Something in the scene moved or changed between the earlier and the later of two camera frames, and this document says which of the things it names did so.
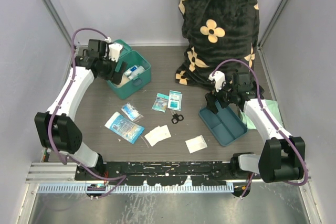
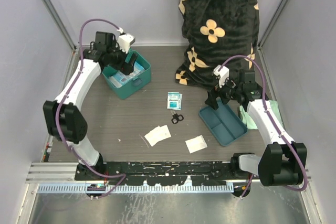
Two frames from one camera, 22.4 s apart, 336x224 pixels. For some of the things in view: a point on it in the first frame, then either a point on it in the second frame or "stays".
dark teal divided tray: x=226 y=125 stays
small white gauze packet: x=196 y=144 stays
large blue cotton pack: x=128 y=131 → x=119 y=77
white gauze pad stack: x=158 y=134 stays
